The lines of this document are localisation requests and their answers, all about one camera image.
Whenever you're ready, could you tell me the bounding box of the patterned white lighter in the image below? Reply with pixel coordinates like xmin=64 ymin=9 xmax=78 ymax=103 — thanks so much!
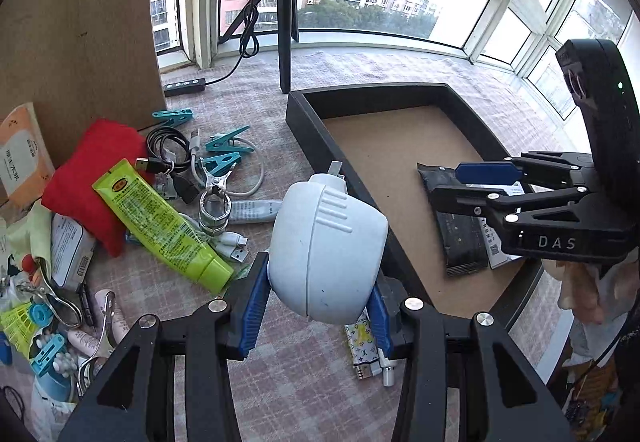
xmin=344 ymin=312 xmax=378 ymax=379

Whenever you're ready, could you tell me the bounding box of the grey metal tin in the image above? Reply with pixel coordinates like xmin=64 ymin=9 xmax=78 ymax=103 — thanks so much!
xmin=50 ymin=213 xmax=97 ymax=293

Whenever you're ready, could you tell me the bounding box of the white box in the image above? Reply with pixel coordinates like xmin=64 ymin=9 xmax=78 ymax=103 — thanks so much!
xmin=477 ymin=184 xmax=526 ymax=270

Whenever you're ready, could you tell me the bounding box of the black USB cable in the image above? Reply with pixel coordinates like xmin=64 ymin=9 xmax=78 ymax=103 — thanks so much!
xmin=134 ymin=126 xmax=201 ymax=205

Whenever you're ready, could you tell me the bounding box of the white plug-in repellent device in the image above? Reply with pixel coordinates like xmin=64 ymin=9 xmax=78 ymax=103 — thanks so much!
xmin=267 ymin=162 xmax=390 ymax=325

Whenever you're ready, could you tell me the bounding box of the black wet wipes packet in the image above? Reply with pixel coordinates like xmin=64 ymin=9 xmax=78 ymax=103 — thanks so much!
xmin=416 ymin=162 xmax=490 ymax=278

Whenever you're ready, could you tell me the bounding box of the person's right hand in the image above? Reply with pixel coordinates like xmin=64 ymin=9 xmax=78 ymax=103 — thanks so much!
xmin=559 ymin=259 xmax=621 ymax=324

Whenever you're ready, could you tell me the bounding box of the red cloth pouch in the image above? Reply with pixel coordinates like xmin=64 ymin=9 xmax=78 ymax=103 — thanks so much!
xmin=41 ymin=118 xmax=156 ymax=258

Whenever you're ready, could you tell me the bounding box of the brown cardboard board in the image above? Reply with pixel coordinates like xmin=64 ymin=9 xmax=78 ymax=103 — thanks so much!
xmin=0 ymin=0 xmax=167 ymax=203

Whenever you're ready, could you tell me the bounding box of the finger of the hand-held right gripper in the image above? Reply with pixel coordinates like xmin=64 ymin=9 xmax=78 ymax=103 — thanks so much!
xmin=455 ymin=151 xmax=596 ymax=188
xmin=430 ymin=184 xmax=597 ymax=224

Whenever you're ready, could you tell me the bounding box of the white printed packet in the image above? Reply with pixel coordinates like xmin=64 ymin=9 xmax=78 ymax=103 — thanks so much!
xmin=30 ymin=387 xmax=81 ymax=440

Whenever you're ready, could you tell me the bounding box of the short white USB cable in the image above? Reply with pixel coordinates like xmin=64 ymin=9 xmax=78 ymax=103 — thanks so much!
xmin=180 ymin=214 xmax=249 ymax=268

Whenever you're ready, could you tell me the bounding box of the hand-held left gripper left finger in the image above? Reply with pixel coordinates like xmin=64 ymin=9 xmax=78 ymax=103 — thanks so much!
xmin=57 ymin=251 xmax=271 ymax=442

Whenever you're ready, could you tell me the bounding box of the white bead cluster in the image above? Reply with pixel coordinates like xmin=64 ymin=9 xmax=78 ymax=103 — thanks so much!
xmin=37 ymin=329 xmax=81 ymax=373

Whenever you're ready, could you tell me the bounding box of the black tripod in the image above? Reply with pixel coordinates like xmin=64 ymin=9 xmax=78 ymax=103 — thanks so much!
xmin=218 ymin=0 xmax=307 ymax=94

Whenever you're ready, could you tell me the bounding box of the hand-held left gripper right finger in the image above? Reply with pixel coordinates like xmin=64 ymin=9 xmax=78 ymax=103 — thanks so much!
xmin=367 ymin=274 xmax=576 ymax=442

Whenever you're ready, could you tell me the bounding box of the yellow-green cloth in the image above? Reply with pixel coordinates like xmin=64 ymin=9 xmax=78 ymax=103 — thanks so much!
xmin=0 ymin=199 xmax=53 ymax=273

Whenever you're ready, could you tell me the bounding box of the teal clothespin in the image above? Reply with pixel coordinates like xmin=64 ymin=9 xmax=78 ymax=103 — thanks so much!
xmin=151 ymin=108 xmax=194 ymax=128
xmin=200 ymin=152 xmax=242 ymax=175
xmin=205 ymin=124 xmax=256 ymax=155

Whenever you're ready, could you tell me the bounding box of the clear printed sachet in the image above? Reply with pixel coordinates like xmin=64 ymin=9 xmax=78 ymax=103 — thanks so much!
xmin=152 ymin=172 xmax=181 ymax=200

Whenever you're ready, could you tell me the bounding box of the dark patterned clothing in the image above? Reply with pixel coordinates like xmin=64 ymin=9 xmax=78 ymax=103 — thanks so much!
xmin=562 ymin=317 xmax=640 ymax=442

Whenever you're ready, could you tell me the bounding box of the green tube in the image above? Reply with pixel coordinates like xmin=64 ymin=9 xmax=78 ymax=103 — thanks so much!
xmin=91 ymin=158 xmax=236 ymax=294

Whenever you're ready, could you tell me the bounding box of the black tray container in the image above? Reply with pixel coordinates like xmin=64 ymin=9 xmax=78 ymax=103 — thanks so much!
xmin=286 ymin=82 xmax=546 ymax=333

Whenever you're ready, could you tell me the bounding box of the silver metal clip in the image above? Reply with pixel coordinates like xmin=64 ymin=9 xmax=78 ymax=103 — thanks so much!
xmin=17 ymin=262 xmax=83 ymax=329
xmin=192 ymin=157 xmax=238 ymax=235
xmin=75 ymin=292 xmax=118 ymax=395

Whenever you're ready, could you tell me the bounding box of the white looped USB cable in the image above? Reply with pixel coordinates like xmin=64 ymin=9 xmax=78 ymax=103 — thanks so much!
xmin=187 ymin=129 xmax=265 ymax=198

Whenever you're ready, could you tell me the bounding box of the light blue clothespin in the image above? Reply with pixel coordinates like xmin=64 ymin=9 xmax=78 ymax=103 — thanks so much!
xmin=30 ymin=334 xmax=68 ymax=377

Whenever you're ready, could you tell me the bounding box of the plain white lighter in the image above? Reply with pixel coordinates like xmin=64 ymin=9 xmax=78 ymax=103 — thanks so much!
xmin=377 ymin=347 xmax=398 ymax=387

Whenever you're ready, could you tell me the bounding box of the neon yellow shuttlecock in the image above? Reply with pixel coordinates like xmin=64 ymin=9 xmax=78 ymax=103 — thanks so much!
xmin=0 ymin=303 xmax=38 ymax=358

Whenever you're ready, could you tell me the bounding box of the orange tissue pack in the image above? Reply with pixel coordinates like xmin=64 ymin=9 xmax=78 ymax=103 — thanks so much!
xmin=0 ymin=102 xmax=56 ymax=208

